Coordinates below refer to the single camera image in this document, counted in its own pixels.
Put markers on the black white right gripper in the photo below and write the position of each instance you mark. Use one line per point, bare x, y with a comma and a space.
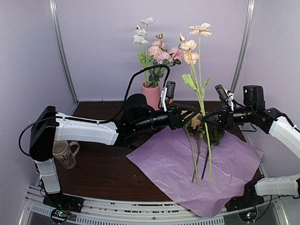
225, 117

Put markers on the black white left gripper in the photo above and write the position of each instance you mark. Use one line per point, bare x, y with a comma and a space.
176, 118

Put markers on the purple tissue paper sheet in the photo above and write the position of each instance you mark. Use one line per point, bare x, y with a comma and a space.
166, 159

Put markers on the peach poppy flower stem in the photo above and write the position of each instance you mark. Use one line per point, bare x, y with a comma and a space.
192, 56

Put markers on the pink rose flower stem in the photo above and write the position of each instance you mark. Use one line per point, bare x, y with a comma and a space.
161, 56

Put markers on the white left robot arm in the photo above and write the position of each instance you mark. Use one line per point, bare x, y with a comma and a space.
55, 126

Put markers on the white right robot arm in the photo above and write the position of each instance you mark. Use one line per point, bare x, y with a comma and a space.
271, 121

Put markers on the pink vase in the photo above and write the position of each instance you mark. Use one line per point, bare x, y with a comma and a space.
152, 95

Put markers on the blue hydrangea flower stem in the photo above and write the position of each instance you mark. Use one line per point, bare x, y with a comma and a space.
215, 135

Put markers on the cream yellow flower stem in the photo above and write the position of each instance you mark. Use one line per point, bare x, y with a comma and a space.
198, 133

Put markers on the orange flower stem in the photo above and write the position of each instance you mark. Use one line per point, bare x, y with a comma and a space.
192, 145

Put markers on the clear printed glass cup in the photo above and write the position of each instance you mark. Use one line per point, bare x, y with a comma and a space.
65, 153

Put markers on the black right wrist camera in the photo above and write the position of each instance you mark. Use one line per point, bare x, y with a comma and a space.
253, 95

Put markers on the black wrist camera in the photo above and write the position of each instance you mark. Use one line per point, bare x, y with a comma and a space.
136, 108
253, 95

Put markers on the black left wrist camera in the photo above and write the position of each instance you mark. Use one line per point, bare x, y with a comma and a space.
136, 108

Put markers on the aluminium right corner post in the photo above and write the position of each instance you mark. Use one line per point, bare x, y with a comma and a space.
245, 44

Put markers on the aluminium corner post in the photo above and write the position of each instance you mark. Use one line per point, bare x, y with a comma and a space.
62, 53
245, 44

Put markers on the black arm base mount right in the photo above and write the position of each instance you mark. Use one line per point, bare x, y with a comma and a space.
248, 199

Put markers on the aluminium front rail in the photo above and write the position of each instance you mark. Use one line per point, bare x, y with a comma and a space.
109, 212

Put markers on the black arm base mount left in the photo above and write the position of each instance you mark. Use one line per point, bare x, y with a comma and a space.
64, 202

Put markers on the aluminium left corner post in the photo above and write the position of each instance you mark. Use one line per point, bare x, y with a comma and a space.
62, 53

